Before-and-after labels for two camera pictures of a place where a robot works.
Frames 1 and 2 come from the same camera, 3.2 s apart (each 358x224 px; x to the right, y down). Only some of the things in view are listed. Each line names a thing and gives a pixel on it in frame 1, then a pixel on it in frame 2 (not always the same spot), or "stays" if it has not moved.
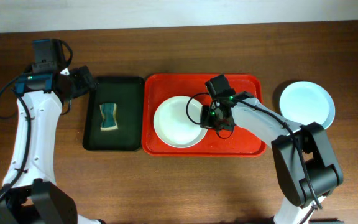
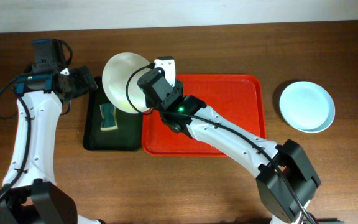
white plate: [172, 126] to [115, 76]
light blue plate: [305, 102] stays
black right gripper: [209, 122] to [173, 82]
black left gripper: [84, 81] stays
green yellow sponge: [109, 122] stays
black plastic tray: [127, 93] stays
